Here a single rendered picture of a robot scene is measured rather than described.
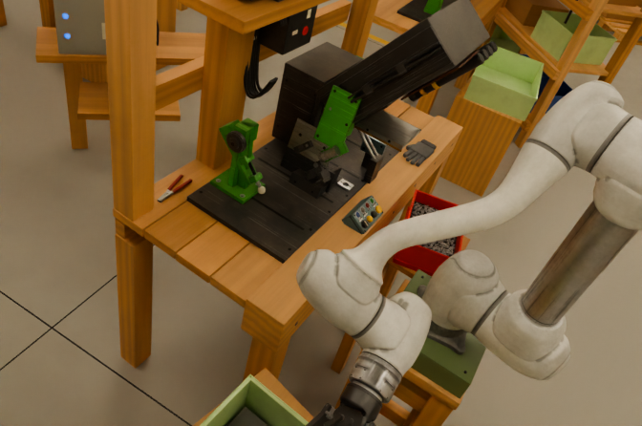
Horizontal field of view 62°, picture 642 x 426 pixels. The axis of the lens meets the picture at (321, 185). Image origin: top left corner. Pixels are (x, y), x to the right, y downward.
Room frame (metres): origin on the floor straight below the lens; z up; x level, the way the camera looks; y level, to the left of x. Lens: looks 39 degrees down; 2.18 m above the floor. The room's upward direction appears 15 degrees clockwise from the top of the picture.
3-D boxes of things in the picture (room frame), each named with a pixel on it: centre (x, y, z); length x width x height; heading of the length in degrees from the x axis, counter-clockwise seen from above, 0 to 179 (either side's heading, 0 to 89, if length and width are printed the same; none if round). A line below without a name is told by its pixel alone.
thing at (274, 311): (1.65, -0.23, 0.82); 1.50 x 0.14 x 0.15; 157
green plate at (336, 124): (1.66, 0.00, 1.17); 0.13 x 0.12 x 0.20; 157
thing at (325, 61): (1.91, 0.11, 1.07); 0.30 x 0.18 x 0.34; 157
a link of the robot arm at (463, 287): (1.07, -0.46, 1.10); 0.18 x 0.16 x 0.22; 56
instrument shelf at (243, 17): (1.86, 0.26, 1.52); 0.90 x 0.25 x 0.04; 157
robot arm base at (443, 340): (1.10, -0.46, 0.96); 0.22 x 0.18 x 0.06; 167
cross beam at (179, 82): (1.90, 0.36, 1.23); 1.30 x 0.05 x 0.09; 157
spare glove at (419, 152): (1.97, -0.37, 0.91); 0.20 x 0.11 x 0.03; 155
